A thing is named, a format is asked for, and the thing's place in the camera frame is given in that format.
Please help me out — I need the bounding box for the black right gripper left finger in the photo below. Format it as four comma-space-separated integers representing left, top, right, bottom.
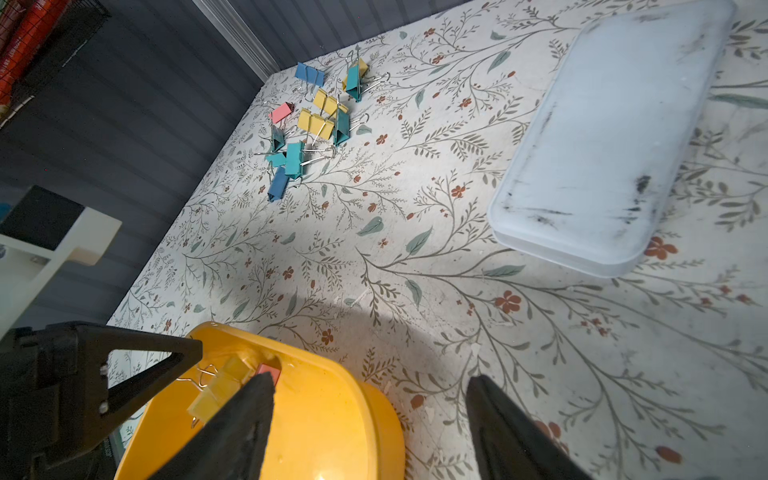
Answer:
152, 373, 275, 479

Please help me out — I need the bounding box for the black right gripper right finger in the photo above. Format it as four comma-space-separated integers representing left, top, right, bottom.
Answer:
466, 375, 589, 480

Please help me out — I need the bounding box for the yellow plastic storage box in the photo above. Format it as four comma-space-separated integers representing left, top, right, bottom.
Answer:
117, 322, 405, 479

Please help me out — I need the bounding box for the blue binder clip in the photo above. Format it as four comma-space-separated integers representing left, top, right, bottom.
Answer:
295, 62, 325, 87
267, 166, 290, 202

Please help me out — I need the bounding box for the teal binder clip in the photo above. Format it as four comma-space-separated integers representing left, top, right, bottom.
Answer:
344, 62, 362, 102
284, 141, 305, 179

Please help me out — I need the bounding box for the translucent plastic box lid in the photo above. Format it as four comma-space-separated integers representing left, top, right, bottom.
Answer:
487, 1, 737, 278

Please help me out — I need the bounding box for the yellow binder clip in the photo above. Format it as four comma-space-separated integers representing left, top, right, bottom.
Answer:
298, 109, 335, 140

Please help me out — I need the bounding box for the floral table mat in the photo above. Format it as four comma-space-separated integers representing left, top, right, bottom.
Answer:
110, 1, 767, 479

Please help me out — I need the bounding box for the black wire side basket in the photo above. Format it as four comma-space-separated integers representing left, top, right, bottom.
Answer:
1, 1, 111, 124

